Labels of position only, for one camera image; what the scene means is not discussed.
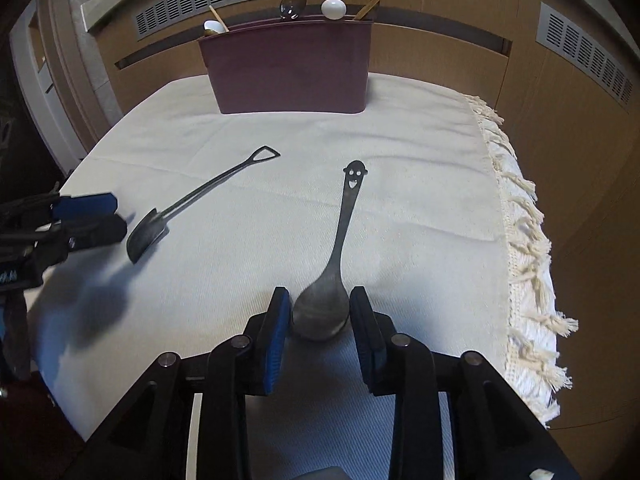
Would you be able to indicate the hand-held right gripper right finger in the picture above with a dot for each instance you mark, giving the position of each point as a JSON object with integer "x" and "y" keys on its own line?
{"x": 360, "y": 340}

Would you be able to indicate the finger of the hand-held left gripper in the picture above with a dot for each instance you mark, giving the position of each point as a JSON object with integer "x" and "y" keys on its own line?
{"x": 95, "y": 235}
{"x": 87, "y": 205}

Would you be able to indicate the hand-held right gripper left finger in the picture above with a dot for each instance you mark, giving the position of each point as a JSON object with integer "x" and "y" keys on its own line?
{"x": 280, "y": 340}

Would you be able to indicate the black shovel-shaped spoon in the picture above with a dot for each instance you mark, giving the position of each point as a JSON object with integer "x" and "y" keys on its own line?
{"x": 147, "y": 237}

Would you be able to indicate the maroon plastic utensil holder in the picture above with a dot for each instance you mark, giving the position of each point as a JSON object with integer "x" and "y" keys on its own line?
{"x": 290, "y": 65}

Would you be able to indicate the translucent brown plastic spoon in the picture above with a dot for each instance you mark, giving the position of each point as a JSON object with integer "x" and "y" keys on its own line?
{"x": 293, "y": 2}

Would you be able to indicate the white fringed cloth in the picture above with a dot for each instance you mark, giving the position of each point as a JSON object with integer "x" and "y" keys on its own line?
{"x": 400, "y": 185}

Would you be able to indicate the small white spoon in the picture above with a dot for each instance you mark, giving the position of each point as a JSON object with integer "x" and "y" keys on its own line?
{"x": 214, "y": 27}

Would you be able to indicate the white round ladle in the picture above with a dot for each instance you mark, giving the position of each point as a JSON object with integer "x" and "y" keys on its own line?
{"x": 333, "y": 9}

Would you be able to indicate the short grey vent grille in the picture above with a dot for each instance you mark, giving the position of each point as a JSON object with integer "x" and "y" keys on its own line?
{"x": 585, "y": 52}

